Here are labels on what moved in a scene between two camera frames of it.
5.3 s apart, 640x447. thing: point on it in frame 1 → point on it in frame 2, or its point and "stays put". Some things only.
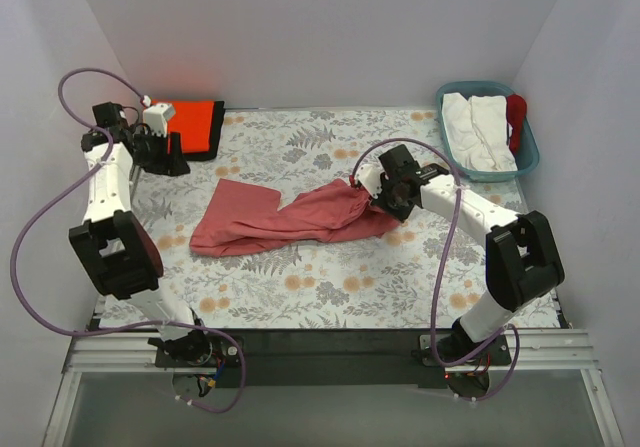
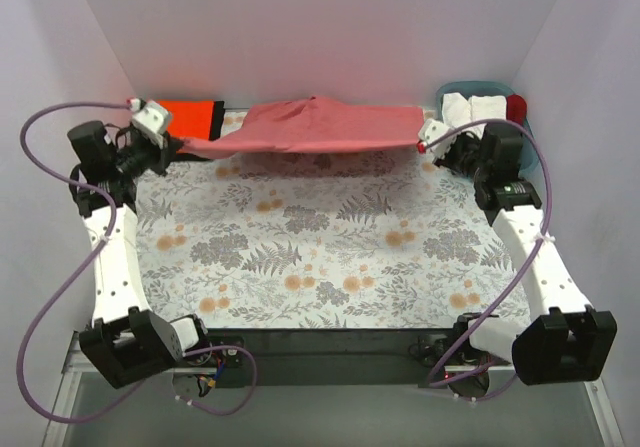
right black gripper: [382, 203] → [447, 156]
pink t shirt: [234, 215] → [312, 125]
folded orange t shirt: [193, 120] stays put
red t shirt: [516, 109] stays put
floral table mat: [423, 273] stays put
